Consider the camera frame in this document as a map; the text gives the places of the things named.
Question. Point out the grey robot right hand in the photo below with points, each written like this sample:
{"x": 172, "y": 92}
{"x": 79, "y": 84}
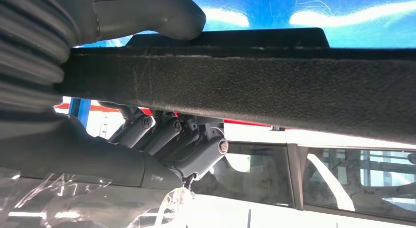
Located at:
{"x": 81, "y": 155}

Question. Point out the blue steel shelf rack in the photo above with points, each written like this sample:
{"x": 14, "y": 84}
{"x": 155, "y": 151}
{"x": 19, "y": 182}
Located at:
{"x": 266, "y": 9}

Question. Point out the red barrier belt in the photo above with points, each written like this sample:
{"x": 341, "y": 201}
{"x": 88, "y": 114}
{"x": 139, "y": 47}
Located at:
{"x": 104, "y": 109}

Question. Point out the white car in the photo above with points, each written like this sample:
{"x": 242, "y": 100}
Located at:
{"x": 260, "y": 213}

